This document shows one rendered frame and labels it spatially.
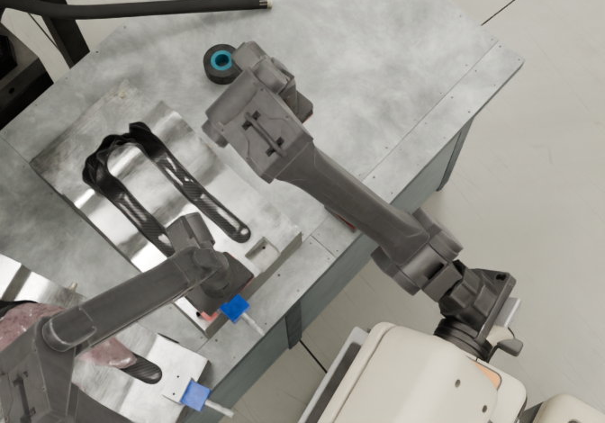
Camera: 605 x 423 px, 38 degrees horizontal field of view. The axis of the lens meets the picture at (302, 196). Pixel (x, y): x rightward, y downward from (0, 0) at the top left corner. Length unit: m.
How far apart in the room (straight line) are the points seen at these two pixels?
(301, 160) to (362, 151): 0.80
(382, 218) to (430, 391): 0.23
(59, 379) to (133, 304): 0.22
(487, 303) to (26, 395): 0.65
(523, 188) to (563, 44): 0.51
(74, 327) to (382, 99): 1.01
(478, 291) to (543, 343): 1.31
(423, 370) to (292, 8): 1.07
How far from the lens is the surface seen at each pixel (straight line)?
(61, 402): 1.03
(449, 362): 1.13
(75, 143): 1.83
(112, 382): 1.68
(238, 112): 1.05
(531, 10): 3.01
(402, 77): 1.91
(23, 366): 1.06
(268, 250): 1.70
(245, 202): 1.70
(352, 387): 1.19
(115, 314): 1.19
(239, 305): 1.63
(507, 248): 2.66
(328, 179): 1.08
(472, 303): 1.31
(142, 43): 1.98
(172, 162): 1.72
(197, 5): 1.93
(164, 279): 1.31
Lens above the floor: 2.49
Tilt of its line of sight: 70 degrees down
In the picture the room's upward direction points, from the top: 1 degrees counter-clockwise
